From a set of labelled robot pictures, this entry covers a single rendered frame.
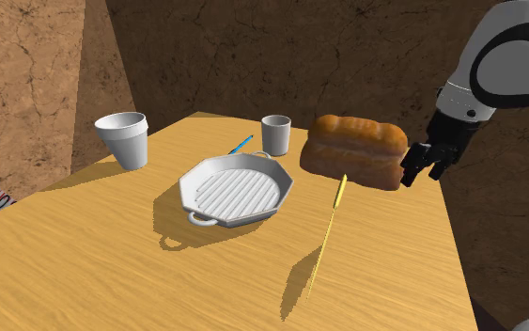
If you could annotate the white octagonal grill pan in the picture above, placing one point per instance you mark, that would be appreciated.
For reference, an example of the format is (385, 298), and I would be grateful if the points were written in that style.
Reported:
(239, 190)

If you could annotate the brown bread loaf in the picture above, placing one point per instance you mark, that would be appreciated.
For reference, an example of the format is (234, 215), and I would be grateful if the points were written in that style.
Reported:
(353, 151)

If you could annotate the thin yellow stick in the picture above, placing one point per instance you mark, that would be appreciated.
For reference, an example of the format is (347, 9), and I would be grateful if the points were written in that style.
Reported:
(339, 192)

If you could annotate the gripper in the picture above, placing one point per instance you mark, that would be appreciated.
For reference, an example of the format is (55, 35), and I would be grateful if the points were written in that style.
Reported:
(449, 130)

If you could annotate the white foam cup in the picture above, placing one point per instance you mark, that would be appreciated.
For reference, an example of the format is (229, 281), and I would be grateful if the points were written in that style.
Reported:
(126, 142)

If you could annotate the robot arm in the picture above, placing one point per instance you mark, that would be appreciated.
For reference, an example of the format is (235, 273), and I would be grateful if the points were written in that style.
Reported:
(516, 55)

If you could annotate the grey cup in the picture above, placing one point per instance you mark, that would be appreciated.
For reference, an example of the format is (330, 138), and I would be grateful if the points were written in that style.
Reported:
(276, 135)

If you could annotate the wooden table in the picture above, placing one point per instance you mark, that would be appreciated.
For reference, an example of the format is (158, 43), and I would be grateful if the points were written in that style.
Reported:
(108, 275)

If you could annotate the blue pen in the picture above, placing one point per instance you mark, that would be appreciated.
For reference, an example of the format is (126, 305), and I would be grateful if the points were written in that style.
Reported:
(241, 145)

